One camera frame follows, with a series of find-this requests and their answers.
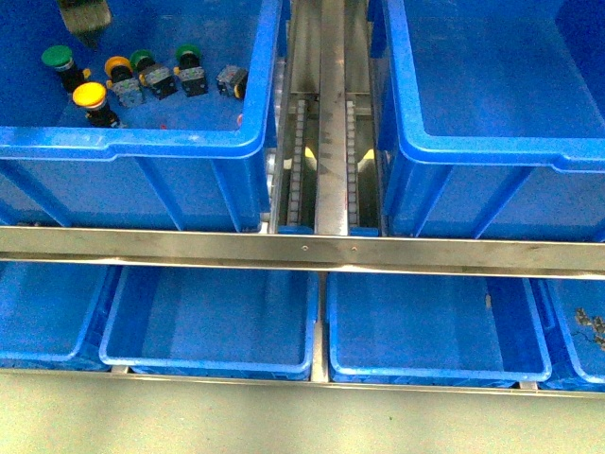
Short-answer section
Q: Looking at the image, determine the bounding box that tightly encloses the green mushroom push button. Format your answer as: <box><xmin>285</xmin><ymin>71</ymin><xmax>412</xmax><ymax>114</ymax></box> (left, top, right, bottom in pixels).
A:
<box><xmin>41</xmin><ymin>44</ymin><xmax>92</xmax><ymax>94</ymax></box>

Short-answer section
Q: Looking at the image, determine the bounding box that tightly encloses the yellow push button on side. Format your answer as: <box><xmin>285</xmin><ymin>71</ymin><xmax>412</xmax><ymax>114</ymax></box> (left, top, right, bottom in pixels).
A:
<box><xmin>104</xmin><ymin>56</ymin><xmax>145</xmax><ymax>108</ymax></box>

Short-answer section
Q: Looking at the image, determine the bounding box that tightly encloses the lower middle-left blue bin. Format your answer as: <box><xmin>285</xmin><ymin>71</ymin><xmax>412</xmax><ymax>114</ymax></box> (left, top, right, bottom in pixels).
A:
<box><xmin>99</xmin><ymin>267</ymin><xmax>319</xmax><ymax>381</ymax></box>

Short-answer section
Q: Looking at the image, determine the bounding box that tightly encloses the green push button right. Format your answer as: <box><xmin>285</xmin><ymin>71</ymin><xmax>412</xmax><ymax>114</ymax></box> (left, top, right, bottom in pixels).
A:
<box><xmin>174</xmin><ymin>44</ymin><xmax>208</xmax><ymax>97</ymax></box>

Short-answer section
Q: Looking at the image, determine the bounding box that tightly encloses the small metal parts pile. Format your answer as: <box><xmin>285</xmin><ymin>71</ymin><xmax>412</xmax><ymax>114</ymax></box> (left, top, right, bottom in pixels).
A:
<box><xmin>574</xmin><ymin>307</ymin><xmax>604</xmax><ymax>351</ymax></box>

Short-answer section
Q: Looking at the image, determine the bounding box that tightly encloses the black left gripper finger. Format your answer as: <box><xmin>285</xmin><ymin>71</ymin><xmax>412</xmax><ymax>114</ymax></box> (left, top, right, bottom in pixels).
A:
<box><xmin>57</xmin><ymin>0</ymin><xmax>112</xmax><ymax>48</ymax></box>

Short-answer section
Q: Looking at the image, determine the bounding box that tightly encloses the lower middle-right blue bin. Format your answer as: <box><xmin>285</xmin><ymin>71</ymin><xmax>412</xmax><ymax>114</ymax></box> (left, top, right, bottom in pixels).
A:
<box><xmin>327</xmin><ymin>272</ymin><xmax>552</xmax><ymax>388</ymax></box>

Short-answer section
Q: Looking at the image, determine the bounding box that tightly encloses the front steel rack crossbar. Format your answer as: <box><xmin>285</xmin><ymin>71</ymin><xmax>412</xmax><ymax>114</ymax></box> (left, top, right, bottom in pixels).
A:
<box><xmin>1</xmin><ymin>227</ymin><xmax>604</xmax><ymax>279</ymax></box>

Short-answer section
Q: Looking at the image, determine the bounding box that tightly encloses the yellow mushroom push button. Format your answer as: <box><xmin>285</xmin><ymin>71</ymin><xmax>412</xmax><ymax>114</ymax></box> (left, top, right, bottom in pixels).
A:
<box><xmin>72</xmin><ymin>82</ymin><xmax>123</xmax><ymax>129</ymax></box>

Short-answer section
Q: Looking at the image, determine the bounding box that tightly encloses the lower far-right blue bin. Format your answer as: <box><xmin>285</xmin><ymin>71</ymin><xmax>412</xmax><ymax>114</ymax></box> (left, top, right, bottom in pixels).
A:
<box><xmin>529</xmin><ymin>279</ymin><xmax>604</xmax><ymax>393</ymax></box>

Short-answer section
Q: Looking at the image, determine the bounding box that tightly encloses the bottom steel rack edge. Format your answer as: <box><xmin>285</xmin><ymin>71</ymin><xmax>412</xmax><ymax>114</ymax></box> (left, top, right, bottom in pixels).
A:
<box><xmin>1</xmin><ymin>368</ymin><xmax>604</xmax><ymax>401</ymax></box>

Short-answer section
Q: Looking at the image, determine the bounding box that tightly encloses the grey contact block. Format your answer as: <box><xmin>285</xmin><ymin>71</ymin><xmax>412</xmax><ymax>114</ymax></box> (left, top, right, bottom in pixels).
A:
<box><xmin>216</xmin><ymin>64</ymin><xmax>249</xmax><ymax>100</ymax></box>

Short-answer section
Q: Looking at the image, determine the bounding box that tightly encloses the lower far-left blue bin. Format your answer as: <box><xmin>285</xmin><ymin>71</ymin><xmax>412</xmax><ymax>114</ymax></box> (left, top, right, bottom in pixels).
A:
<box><xmin>1</xmin><ymin>262</ymin><xmax>121</xmax><ymax>372</ymax></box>

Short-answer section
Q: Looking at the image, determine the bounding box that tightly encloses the green push button middle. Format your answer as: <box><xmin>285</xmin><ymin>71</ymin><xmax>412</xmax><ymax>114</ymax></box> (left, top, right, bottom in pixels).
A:
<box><xmin>130</xmin><ymin>49</ymin><xmax>178</xmax><ymax>100</ymax></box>

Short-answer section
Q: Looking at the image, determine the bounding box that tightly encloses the upper right blue bin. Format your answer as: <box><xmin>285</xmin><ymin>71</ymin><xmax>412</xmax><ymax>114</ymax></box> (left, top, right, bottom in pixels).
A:
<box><xmin>368</xmin><ymin>1</ymin><xmax>604</xmax><ymax>242</ymax></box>

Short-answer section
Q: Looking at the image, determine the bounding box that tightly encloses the centre steel rack rail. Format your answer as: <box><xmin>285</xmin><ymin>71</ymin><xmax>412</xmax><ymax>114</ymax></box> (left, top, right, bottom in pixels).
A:
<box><xmin>315</xmin><ymin>1</ymin><xmax>349</xmax><ymax>236</ymax></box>

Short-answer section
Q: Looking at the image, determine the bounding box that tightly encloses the upper left blue bin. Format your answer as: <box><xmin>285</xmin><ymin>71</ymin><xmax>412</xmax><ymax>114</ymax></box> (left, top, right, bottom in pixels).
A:
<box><xmin>1</xmin><ymin>1</ymin><xmax>289</xmax><ymax>232</ymax></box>

